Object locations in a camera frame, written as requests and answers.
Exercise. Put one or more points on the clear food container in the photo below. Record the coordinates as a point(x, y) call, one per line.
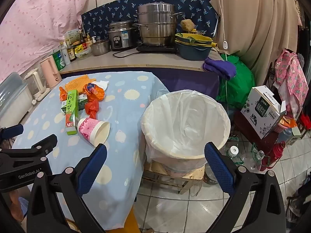
point(83, 55)

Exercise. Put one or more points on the pink floral garment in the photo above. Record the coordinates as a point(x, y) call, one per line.
point(291, 77)

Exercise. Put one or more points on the soy sauce bottle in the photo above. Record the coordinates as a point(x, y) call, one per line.
point(71, 53)

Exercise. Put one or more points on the white printed carton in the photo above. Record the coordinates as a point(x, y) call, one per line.
point(260, 111)

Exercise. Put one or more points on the glass bottle with white cap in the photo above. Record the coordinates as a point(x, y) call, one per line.
point(233, 154)

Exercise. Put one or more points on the green can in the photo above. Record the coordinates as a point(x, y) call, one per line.
point(58, 60)

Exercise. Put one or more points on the small orange wrapper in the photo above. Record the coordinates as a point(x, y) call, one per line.
point(63, 93)

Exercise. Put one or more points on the orange foam net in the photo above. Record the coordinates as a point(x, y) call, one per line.
point(77, 82)

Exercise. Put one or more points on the beige curtain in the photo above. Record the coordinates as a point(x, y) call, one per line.
point(255, 29)

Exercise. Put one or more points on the translucent plastic storage box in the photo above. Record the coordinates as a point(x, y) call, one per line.
point(14, 99)

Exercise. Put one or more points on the blue printed tablecloth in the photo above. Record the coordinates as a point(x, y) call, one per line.
point(121, 116)

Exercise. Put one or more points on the black induction cooker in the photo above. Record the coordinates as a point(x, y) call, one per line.
point(158, 49)

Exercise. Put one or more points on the open glass bottle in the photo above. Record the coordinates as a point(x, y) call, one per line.
point(255, 159)

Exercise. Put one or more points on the pink floral paper cup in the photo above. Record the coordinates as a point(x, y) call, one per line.
point(87, 128)

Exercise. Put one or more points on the green plastic bag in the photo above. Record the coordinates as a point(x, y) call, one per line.
point(235, 87)

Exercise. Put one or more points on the red thermos flask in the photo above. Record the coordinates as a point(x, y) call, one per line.
point(277, 153)

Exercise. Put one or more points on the large steel steamer pot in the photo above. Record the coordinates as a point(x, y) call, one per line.
point(155, 24)

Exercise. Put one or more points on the long green box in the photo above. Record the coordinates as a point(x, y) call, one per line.
point(72, 111)

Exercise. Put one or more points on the white paper carton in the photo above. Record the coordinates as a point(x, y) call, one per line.
point(72, 35)

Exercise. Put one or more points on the orange plastic bag blue print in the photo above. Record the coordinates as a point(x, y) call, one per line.
point(94, 92)

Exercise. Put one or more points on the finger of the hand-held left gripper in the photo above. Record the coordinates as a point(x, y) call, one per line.
point(45, 144)
point(12, 129)

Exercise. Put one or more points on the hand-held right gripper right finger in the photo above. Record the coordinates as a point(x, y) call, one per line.
point(218, 170)

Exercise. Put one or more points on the person's left hand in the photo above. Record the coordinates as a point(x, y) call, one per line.
point(15, 203)

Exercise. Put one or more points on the pink electric kettle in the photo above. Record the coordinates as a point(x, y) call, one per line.
point(49, 71)

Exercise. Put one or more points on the dark blue printed cloth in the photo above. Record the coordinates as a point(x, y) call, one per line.
point(121, 9)

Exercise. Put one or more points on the orange plastic bag red print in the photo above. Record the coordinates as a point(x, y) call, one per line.
point(92, 108)

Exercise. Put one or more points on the yellow basin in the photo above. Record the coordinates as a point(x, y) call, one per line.
point(194, 40)

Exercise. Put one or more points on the orange label bottle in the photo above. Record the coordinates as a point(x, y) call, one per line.
point(90, 41)

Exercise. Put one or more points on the dark blue basin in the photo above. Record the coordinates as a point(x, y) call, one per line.
point(194, 53)

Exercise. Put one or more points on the dark red stool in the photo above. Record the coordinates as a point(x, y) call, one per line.
point(245, 131)

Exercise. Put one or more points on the brown loofah sponge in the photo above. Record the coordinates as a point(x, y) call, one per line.
point(187, 25)

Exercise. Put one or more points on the wooden stool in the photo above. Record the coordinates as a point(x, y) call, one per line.
point(194, 174)

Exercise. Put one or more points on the yellow packet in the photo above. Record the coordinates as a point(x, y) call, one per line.
point(79, 49)

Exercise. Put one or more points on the small steel pot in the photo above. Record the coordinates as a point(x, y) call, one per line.
point(99, 48)

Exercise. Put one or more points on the white trash bin bag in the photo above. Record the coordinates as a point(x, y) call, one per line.
point(184, 116)

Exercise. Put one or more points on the steel rice cooker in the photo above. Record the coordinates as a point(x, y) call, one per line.
point(121, 37)

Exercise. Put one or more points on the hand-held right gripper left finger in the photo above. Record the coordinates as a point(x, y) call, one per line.
point(92, 167)

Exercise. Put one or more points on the dark sauce bottle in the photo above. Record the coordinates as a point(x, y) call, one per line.
point(83, 40)

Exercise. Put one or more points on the pink plastic basket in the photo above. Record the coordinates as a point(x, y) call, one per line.
point(284, 127)

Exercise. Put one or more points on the crumpled white tissue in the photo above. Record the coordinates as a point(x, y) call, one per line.
point(103, 83)

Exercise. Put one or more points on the purple cloth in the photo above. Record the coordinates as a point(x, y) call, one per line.
point(218, 68)

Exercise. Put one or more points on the white glass kettle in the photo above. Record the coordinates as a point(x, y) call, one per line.
point(36, 82)

